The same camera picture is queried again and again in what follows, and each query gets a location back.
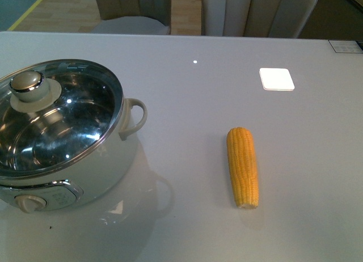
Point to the glass pot lid with knob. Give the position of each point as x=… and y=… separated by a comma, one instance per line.
x=39, y=138

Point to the beige upholstered chair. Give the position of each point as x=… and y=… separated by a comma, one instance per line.
x=134, y=17
x=255, y=18

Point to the beige upholstered chair left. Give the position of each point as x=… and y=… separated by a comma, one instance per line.
x=134, y=17

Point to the pale green electric cooking pot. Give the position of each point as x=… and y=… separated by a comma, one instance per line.
x=86, y=179

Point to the beige upholstered chair right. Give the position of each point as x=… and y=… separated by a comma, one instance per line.
x=255, y=18

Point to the blue white label sticker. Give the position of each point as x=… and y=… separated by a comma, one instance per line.
x=346, y=46

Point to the yellow corn cob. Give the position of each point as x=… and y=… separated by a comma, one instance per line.
x=243, y=168

